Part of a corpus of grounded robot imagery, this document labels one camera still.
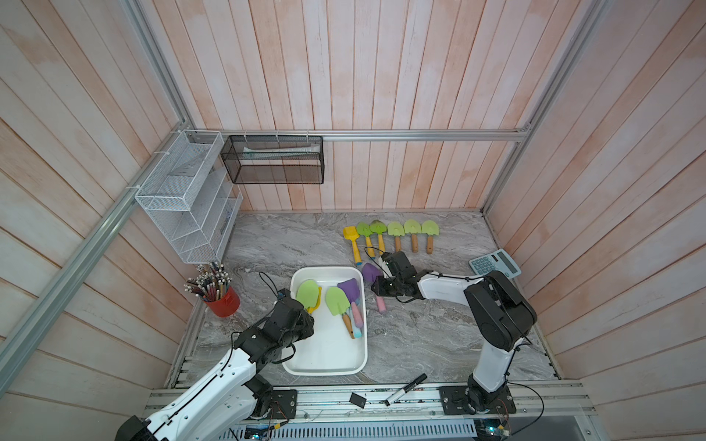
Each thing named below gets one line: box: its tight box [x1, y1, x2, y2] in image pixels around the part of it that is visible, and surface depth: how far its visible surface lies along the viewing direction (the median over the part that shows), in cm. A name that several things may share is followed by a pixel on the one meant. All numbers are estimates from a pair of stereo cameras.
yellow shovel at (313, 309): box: [307, 286, 323, 315], surface depth 94 cm
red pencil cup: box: [205, 285, 241, 318], surface depth 91 cm
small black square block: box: [349, 391, 367, 409], surface depth 76 cm
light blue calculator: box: [468, 248, 523, 280], surface depth 103 cm
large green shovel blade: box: [296, 279, 319, 310], surface depth 95 cm
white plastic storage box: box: [282, 266, 369, 377], surface depth 85 cm
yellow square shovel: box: [342, 226, 364, 266], surface depth 112 cm
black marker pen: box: [384, 373, 429, 408], surface depth 77 cm
